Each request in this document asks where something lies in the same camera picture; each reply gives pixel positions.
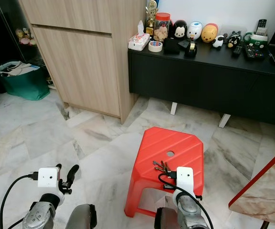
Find small black white toy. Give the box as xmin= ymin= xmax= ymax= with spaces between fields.
xmin=213 ymin=34 xmax=226 ymax=49

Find light wooden cabinet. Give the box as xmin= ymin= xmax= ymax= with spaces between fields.
xmin=19 ymin=0 xmax=148 ymax=124

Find small dark key bunch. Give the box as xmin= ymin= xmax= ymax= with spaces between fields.
xmin=153 ymin=159 xmax=176 ymax=174

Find upright black remote control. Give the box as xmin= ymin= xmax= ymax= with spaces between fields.
xmin=256 ymin=19 xmax=268 ymax=37

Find black low sideboard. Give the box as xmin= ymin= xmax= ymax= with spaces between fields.
xmin=128 ymin=40 xmax=275 ymax=129

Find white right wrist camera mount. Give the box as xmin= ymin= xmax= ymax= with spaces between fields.
xmin=176 ymin=167 xmax=194 ymax=196

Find black wallet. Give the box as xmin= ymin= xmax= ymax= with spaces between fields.
xmin=163 ymin=39 xmax=181 ymax=54

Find wide black remote control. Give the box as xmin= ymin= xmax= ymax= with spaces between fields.
xmin=244 ymin=44 xmax=266 ymax=60

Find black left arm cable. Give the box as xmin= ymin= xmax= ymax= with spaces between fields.
xmin=0 ymin=173 xmax=39 ymax=229

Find yellow bear egg toy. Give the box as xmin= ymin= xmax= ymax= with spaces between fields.
xmin=201 ymin=23 xmax=219 ymax=43

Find small gold trophy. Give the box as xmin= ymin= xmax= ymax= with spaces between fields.
xmin=145 ymin=0 xmax=159 ymax=35

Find white duck egg toy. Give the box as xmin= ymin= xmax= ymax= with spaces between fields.
xmin=187 ymin=21 xmax=203 ymax=42

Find black tape dispenser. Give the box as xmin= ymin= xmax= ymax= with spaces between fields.
xmin=184 ymin=41 xmax=198 ymax=58

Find green mug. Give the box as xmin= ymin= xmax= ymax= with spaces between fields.
xmin=243 ymin=31 xmax=269 ymax=48

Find marble pattern table top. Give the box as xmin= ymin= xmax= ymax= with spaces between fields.
xmin=228 ymin=142 xmax=275 ymax=228

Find red lid snack jar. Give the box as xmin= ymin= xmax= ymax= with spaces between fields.
xmin=153 ymin=12 xmax=172 ymax=42

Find white tape roll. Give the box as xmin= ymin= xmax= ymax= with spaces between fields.
xmin=148 ymin=41 xmax=163 ymax=52

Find small black cat toy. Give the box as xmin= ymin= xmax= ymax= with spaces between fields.
xmin=226 ymin=31 xmax=243 ymax=49

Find black mouse egg toy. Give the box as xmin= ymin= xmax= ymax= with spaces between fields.
xmin=171 ymin=20 xmax=188 ymax=41

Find pink plush toys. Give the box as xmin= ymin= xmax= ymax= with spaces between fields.
xmin=15 ymin=27 xmax=37 ymax=47

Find green bag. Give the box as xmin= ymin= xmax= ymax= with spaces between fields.
xmin=0 ymin=61 xmax=50 ymax=101

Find white pink tissue box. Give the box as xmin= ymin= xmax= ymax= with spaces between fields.
xmin=128 ymin=21 xmax=151 ymax=51

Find dark glass display cabinet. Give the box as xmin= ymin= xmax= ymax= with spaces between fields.
xmin=0 ymin=0 xmax=50 ymax=90

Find grey left robot leg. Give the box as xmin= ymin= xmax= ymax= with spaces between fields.
xmin=66 ymin=204 xmax=96 ymax=229

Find red plastic stool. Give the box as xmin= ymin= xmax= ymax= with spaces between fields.
xmin=124 ymin=126 xmax=205 ymax=218

